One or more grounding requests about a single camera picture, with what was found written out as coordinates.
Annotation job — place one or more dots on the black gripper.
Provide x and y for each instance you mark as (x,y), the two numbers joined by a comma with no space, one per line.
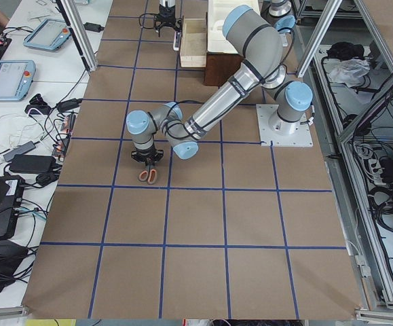
(146,154)
(166,14)

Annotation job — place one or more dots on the white drawer handle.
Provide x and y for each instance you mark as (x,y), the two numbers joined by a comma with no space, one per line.
(177,41)

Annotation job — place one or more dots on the grey orange scissors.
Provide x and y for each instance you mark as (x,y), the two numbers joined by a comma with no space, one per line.
(148,175)

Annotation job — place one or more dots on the light wooden drawer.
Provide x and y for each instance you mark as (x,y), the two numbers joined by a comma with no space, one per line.
(193,47)

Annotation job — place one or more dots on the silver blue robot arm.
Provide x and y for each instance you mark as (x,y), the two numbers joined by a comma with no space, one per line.
(259,44)
(277,13)

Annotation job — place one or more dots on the cream plastic bin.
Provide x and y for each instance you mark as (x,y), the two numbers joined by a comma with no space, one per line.
(221,15)

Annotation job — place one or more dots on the dark brown wooden cabinet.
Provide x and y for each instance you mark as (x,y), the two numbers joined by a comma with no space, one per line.
(220,67)

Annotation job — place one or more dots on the far blue teach pendant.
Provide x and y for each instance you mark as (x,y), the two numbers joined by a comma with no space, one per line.
(50,35)

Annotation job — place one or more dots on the blue teach pendant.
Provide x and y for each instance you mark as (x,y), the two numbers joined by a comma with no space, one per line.
(50,35)
(16,77)

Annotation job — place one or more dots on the black power adapter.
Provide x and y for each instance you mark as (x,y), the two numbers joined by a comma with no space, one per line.
(32,164)

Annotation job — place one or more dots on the near blue teach pendant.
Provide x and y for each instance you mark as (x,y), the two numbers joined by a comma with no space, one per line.
(16,77)

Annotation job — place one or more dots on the aluminium frame post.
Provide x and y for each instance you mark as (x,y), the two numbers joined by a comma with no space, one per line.
(71,16)

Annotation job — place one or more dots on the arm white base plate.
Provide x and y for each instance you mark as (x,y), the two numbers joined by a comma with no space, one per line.
(277,133)

